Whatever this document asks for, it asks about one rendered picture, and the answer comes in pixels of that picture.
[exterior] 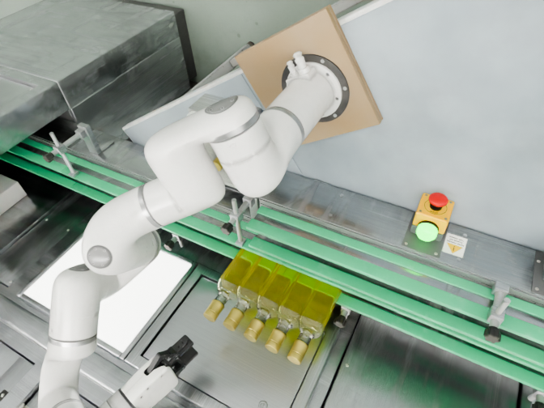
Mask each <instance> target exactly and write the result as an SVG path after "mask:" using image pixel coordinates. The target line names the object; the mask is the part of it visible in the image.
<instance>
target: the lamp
mask: <svg viewBox="0 0 544 408"><path fill-rule="evenodd" d="M438 231H439V228H438V226H437V225H436V224H435V223H433V222H431V221H427V220H424V221H421V222H419V224H418V226H417V230H416V234H417V236H418V238H419V239H420V240H424V241H432V240H434V239H435V238H436V236H437V234H438Z"/></svg>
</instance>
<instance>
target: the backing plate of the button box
mask: <svg viewBox="0 0 544 408"><path fill-rule="evenodd" d="M415 213H416V212H414V213H413V215H412V218H411V220H410V224H409V226H408V228H407V230H406V234H405V236H404V239H403V241H402V244H401V246H403V247H406V248H408V249H412V250H414V251H417V252H420V253H423V254H426V255H428V256H431V257H434V258H437V259H439V258H440V253H441V250H442V248H443V245H444V240H445V237H446V234H447V231H448V226H449V224H450V223H448V226H447V228H446V230H445V232H444V235H443V237H442V240H441V241H437V240H432V241H424V240H420V239H419V238H418V236H417V234H415V233H413V232H411V231H410V229H411V225H412V223H413V220H414V216H415Z"/></svg>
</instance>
